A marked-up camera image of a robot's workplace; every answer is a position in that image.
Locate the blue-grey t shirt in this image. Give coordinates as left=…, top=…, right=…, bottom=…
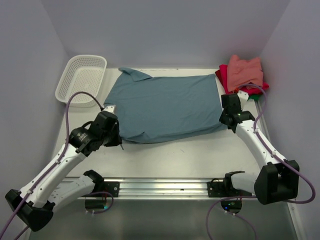
left=104, top=67, right=227, bottom=144

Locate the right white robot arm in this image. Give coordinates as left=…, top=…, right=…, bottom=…
left=219, top=93, right=300, bottom=205

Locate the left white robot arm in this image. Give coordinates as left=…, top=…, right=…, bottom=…
left=5, top=106, right=122, bottom=232

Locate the folded green shirt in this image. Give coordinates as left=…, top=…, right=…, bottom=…
left=248, top=94, right=261, bottom=101

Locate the folded salmon pink shirt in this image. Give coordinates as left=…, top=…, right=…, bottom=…
left=227, top=54, right=264, bottom=92

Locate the folded red shirt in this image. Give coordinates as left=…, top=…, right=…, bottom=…
left=215, top=64, right=270, bottom=95

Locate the white plastic basket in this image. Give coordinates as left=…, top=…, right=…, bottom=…
left=55, top=54, right=107, bottom=104

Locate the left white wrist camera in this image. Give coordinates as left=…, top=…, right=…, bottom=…
left=103, top=104, right=116, bottom=115

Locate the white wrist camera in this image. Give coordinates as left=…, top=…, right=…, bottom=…
left=103, top=104, right=116, bottom=115
left=237, top=90, right=249, bottom=110

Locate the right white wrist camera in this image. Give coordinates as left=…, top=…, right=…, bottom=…
left=237, top=90, right=249, bottom=110

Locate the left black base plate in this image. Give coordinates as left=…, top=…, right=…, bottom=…
left=83, top=181, right=120, bottom=198

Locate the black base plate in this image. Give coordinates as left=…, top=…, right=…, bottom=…
left=206, top=178, right=252, bottom=198
left=83, top=181, right=120, bottom=198

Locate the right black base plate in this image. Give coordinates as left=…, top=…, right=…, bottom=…
left=206, top=178, right=252, bottom=198

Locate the aluminium rail frame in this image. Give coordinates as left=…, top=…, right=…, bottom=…
left=19, top=99, right=307, bottom=240

